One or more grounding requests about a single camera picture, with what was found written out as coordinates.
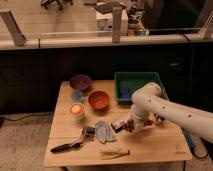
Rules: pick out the bunch of dark grapes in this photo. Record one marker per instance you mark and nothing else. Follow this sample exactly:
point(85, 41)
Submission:
point(148, 122)

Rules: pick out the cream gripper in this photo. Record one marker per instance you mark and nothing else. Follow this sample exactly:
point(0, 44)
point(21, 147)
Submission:
point(134, 126)

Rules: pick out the white cup orange inside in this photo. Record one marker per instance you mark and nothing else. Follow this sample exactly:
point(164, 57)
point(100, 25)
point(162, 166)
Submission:
point(77, 111)

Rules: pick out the black office chair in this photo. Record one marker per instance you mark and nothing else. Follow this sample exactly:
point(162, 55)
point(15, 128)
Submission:
point(59, 3)

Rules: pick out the left grey railing post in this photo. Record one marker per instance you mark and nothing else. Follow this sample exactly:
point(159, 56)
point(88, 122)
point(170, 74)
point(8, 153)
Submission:
point(17, 36)

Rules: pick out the small metal cup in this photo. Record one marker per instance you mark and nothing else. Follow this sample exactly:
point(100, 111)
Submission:
point(159, 119)

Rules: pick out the blue object beside table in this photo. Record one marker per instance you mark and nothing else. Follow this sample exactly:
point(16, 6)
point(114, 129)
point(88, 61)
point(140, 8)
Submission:
point(189, 140)

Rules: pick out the red bowl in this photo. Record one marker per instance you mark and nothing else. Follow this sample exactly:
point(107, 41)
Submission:
point(99, 100)

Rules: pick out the middle grey railing post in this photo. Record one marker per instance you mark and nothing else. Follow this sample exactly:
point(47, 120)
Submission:
point(116, 24)

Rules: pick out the grey railing post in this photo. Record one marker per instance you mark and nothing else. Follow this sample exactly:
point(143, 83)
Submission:
point(116, 24)
point(17, 36)

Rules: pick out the small blue cup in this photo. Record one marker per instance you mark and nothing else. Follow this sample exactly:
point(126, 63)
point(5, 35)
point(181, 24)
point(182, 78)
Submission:
point(77, 96)

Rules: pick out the white cardboard box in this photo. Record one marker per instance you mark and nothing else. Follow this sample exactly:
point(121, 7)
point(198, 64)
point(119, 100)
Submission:
point(104, 22)

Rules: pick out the blue sponge in bin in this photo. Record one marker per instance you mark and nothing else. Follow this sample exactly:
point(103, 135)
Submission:
point(125, 93)

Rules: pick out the grey folded cloth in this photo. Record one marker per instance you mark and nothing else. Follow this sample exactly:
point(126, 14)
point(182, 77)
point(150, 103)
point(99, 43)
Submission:
point(104, 132)

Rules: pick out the purple bowl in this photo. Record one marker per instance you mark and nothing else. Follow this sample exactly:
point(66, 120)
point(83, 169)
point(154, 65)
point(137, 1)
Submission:
point(80, 82)

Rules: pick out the green plastic bin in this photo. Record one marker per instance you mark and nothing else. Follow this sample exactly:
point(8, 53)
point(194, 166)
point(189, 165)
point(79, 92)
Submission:
point(134, 81)

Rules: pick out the black white rectangular box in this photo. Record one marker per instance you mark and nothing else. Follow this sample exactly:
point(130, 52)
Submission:
point(118, 125)

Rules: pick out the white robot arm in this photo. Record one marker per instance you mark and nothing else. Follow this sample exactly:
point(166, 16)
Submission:
point(147, 100)

